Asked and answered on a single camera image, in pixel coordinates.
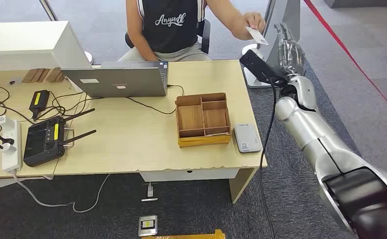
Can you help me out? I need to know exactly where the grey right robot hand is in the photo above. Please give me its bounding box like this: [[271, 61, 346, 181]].
[[274, 22, 306, 78]]

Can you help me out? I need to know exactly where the person's left hand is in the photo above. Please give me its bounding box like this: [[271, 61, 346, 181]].
[[230, 12, 266, 41]]

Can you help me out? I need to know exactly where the white ID card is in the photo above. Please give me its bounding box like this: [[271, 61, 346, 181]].
[[246, 27, 269, 46]]

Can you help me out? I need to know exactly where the person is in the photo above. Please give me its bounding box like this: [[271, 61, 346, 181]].
[[118, 0, 266, 62]]

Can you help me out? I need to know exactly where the white card reader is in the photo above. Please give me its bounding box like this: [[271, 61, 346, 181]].
[[234, 123, 263, 154]]

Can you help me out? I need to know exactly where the clear plastic film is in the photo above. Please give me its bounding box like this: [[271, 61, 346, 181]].
[[278, 37, 306, 76]]

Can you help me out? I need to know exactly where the grey kiosk stand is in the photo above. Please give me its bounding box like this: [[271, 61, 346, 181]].
[[243, 0, 301, 89]]

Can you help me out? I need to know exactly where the red barrier belt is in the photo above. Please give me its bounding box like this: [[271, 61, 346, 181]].
[[302, 0, 387, 123]]

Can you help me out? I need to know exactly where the grey base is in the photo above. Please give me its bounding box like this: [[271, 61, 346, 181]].
[[323, 0, 387, 9]]

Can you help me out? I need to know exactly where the wooden organizer box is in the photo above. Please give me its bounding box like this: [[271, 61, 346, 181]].
[[174, 93, 232, 148]]

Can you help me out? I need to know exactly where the grey laptop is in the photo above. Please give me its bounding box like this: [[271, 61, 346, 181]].
[[60, 60, 169, 99]]

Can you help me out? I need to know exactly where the light wood desk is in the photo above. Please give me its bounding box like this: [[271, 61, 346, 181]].
[[0, 59, 268, 204]]

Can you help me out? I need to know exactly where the white floor plug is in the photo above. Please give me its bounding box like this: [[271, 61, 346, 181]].
[[141, 182, 158, 203]]

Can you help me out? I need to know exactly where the wooden slat block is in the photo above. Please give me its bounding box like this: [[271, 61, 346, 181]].
[[45, 67, 66, 83], [21, 68, 50, 84]]

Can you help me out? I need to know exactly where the metal stanchion pole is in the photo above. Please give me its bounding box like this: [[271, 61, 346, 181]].
[[38, 0, 59, 22]]

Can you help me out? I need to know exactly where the yellow floor tape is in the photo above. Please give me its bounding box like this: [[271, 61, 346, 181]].
[[141, 229, 226, 239]]

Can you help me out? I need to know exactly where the black power adapter yellow label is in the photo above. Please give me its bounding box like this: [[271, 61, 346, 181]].
[[28, 90, 50, 122]]

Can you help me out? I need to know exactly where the silver floor socket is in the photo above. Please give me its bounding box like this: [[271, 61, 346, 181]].
[[137, 215, 158, 238]]

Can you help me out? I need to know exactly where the white counter box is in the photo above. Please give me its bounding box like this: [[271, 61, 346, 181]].
[[0, 20, 92, 72]]

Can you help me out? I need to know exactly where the black remote controller with antennas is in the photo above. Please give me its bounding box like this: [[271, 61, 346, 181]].
[[23, 108, 98, 168]]

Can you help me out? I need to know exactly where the white power strip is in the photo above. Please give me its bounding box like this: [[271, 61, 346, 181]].
[[0, 119, 22, 173]]

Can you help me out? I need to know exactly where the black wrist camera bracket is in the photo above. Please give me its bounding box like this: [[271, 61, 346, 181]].
[[239, 49, 289, 88]]

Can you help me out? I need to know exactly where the black camera cable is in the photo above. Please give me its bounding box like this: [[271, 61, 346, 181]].
[[258, 81, 278, 239]]

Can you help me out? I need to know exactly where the black laptop cable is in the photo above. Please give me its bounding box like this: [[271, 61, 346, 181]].
[[126, 84, 185, 116]]

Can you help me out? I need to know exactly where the black adapter cable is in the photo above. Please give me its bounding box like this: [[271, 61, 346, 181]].
[[36, 92, 103, 121]]

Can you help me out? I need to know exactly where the black looped cable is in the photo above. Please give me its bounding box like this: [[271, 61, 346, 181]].
[[0, 82, 35, 125]]

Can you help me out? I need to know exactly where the white power cable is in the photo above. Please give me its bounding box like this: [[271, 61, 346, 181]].
[[11, 171, 112, 214]]

